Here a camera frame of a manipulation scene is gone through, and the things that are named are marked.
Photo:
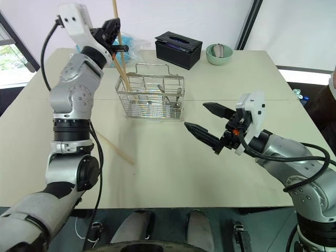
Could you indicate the wooden chopstick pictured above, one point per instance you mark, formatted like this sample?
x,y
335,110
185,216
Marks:
x,y
118,151
119,69
119,36

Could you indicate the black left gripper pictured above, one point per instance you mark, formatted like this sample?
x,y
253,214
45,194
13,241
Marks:
x,y
101,35

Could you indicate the black diagonal frame pole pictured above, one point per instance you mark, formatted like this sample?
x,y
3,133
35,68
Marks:
x,y
249,23

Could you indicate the green ceramic bowl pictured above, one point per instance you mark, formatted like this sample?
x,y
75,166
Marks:
x,y
219,60

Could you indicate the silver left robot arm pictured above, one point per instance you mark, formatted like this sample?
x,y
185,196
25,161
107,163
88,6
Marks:
x,y
65,105

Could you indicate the metal cup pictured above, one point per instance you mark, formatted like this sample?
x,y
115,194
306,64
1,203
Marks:
x,y
220,50

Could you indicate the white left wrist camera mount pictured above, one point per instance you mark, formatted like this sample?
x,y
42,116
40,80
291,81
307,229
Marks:
x,y
76,23

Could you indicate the grey rounded robot leg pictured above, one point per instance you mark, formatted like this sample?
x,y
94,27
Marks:
x,y
134,225
199,228

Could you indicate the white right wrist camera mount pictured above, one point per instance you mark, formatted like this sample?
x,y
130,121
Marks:
x,y
253,110

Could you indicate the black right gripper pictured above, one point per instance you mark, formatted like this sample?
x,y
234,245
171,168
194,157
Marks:
x,y
232,132

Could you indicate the blue plastic bag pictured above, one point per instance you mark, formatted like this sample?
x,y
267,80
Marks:
x,y
131,44

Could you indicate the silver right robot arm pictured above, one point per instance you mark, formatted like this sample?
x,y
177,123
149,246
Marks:
x,y
296,162

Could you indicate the person in brown clothing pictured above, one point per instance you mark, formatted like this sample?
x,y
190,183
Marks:
x,y
325,110

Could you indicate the dark round robot waist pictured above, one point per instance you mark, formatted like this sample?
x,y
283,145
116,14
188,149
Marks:
x,y
147,246

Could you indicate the metal spoon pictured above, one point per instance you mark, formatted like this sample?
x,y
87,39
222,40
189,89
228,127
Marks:
x,y
165,94
179,93

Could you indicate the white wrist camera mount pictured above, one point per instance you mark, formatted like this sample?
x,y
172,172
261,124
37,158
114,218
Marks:
x,y
76,23
253,110

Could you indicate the white basket drip tray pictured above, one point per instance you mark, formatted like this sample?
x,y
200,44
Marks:
x,y
157,120

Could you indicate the black tissue box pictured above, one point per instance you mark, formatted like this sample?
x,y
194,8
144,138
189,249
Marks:
x,y
176,53

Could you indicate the blue plastic bottle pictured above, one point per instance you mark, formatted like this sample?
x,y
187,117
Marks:
x,y
304,98

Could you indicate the black window frame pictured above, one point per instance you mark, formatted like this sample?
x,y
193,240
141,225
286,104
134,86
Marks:
x,y
18,42

